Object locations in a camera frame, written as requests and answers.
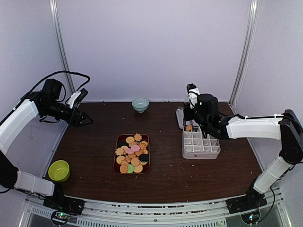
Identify pale blue ceramic bowl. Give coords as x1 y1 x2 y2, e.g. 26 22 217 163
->
132 98 150 113

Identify green plastic bowl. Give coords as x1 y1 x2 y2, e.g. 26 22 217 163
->
48 160 70 182

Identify aluminium frame post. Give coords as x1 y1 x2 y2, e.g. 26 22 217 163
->
49 0 76 96
229 0 259 108

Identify green round cookie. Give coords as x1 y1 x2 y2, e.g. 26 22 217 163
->
127 164 134 174

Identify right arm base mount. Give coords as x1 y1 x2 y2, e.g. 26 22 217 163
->
226 193 267 214

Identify black sandwich cookie upper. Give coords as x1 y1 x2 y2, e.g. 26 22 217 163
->
117 140 128 148

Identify swirl butter cookie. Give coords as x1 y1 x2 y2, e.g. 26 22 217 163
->
186 125 193 131

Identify red cookie tray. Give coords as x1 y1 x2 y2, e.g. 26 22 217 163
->
113 134 151 175

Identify white divided cookie tin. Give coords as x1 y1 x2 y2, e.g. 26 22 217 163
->
182 126 221 160

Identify aluminium front rail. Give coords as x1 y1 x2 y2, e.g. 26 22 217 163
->
17 187 293 227

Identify pink round cookie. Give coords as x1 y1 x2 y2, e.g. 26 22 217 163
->
125 145 140 154

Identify right aluminium frame post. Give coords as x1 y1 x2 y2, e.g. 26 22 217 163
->
229 0 259 108

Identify round tan biscuit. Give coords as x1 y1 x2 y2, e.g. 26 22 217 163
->
134 164 143 173

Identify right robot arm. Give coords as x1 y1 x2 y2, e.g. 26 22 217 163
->
184 91 303 209

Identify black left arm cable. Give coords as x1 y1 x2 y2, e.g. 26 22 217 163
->
21 70 91 100

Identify black sandwich cookie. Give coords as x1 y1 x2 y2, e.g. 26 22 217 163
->
117 140 128 148
139 154 149 166

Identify flower shaped tan cookie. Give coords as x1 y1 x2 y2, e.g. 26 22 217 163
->
134 133 142 141

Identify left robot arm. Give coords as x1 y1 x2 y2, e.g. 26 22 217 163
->
0 79 93 210

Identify left aluminium frame post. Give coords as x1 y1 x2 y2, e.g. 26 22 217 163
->
49 0 76 96

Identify metal food tongs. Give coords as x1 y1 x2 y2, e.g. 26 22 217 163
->
183 102 193 131

